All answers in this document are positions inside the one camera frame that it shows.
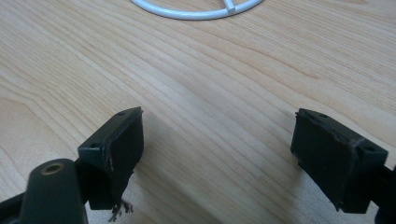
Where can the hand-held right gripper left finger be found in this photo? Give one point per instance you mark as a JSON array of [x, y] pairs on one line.
[[120, 146]]

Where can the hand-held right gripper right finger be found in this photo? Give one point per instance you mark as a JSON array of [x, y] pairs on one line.
[[330, 155]]

